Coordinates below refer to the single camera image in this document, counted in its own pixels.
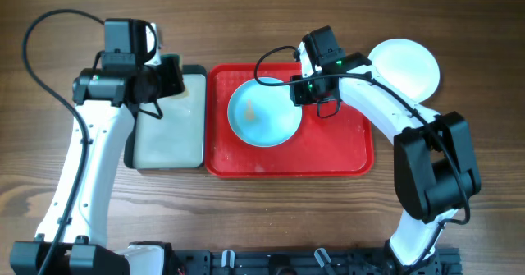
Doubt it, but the right black cable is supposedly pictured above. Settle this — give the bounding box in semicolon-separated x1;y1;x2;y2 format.
253;45;472;268

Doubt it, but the black cable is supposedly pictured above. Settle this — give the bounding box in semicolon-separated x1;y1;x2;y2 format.
253;45;472;268
21;8;165;275

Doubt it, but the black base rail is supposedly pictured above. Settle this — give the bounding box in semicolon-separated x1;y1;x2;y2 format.
163;247;463;275

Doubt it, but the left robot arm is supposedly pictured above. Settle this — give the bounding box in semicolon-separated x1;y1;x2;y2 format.
10;19;184;274

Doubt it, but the white plate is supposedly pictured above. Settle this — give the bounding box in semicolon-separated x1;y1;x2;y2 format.
368;39;441;99

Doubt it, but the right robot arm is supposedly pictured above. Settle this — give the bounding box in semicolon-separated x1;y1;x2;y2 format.
290;26;481;273

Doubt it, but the black tray with grey liner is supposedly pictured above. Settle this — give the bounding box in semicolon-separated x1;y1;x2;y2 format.
124;65;207;170

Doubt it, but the pale green plate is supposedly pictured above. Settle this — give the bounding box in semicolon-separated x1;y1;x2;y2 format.
411;75;441;103

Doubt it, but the light blue plate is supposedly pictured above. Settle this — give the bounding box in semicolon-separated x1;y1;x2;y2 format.
227;77;303;148

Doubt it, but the left black cable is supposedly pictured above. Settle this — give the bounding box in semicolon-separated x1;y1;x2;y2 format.
21;8;165;275

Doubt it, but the red plastic tray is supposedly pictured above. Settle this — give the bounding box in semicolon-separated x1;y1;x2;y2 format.
204;62;374;178

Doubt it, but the green and yellow sponge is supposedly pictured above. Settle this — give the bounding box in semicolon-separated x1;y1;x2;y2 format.
161;54;181;59

